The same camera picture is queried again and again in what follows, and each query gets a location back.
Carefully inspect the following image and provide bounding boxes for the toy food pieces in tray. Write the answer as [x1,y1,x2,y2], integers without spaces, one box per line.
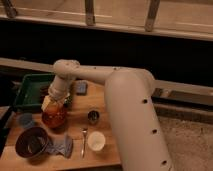
[40,86,49,94]

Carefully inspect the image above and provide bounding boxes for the red bowl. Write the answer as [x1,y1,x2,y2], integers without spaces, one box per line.
[42,107,67,129]

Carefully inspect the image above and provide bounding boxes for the yellow red apple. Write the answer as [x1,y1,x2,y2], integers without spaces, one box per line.
[46,103,63,115]

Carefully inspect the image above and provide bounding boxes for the dark purple bowl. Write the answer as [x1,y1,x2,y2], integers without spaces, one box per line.
[15,127,49,159]

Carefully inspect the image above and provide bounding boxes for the small metal cup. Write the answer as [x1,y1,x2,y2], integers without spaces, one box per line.
[88,110,100,125]

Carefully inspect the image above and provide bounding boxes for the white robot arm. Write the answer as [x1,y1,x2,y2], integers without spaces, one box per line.
[42,59,175,171]

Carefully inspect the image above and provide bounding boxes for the wooden table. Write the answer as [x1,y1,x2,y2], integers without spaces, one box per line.
[0,82,120,171]

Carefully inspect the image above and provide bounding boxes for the grey blue cloth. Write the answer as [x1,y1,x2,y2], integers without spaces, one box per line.
[45,134,73,158]

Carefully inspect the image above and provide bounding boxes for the blue sponge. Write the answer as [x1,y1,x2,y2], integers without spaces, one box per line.
[76,81,88,95]

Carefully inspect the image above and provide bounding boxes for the blue plastic cup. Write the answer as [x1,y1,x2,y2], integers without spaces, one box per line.
[18,113,35,129]

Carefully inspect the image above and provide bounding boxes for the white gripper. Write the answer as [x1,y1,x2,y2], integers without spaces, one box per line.
[41,77,71,111]

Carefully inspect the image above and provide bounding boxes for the white cup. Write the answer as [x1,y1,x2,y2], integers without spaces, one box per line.
[87,131,106,152]

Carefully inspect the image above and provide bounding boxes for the green plastic tray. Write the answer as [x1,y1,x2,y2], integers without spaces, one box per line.
[14,73,55,112]

